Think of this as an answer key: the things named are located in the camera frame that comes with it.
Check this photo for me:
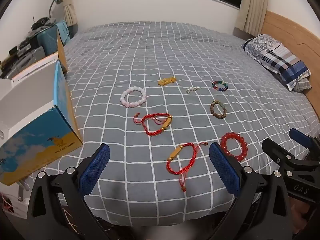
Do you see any red bead bracelet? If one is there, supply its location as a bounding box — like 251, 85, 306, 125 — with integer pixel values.
220, 132, 249, 161

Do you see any yellow bead bracelet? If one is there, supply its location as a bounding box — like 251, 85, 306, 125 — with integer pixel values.
157, 77, 177, 87

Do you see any teal towel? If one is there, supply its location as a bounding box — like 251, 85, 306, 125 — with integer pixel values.
55, 21, 70, 46

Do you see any grey pillow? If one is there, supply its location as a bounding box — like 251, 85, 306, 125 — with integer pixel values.
292, 77, 313, 92

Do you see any pink bead bracelet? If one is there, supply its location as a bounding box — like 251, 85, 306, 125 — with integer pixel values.
120, 86, 147, 108

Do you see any grey checked bed sheet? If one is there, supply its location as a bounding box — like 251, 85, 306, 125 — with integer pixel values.
25, 20, 319, 227

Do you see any beige curtain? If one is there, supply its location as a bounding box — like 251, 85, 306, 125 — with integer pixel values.
60, 0, 79, 31
233, 0, 269, 34

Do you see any wooden headboard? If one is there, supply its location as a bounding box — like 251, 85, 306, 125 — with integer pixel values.
260, 10, 320, 120

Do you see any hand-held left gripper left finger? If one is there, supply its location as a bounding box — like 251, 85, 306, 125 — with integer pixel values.
26, 143, 111, 240

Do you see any red cord bracelet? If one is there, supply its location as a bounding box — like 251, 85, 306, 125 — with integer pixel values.
166, 142, 209, 193
133, 113, 173, 137

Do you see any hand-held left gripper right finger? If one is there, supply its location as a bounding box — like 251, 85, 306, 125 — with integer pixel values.
208, 141, 294, 240

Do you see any blue and yellow cardboard box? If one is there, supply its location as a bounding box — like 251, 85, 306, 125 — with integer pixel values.
0, 29, 84, 186

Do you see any brown wooden bead bracelet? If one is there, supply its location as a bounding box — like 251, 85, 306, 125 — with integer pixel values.
209, 100, 229, 120

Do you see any multicolour glass bead bracelet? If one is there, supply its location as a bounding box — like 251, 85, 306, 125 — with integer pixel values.
211, 80, 229, 92

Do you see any grey suitcase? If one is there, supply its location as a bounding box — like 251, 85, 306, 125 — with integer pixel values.
0, 45, 46, 79

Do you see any dark clothes pile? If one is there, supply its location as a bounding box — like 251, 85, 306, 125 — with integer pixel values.
31, 16, 57, 31

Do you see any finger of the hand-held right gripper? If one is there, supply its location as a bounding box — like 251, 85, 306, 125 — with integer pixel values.
289, 127, 320, 160
261, 137, 320, 181

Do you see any blue patterned plaid pillow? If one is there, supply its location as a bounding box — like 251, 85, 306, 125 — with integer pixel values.
241, 33, 312, 92

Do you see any teal suitcase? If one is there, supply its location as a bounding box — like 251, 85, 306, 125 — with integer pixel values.
36, 21, 69, 55

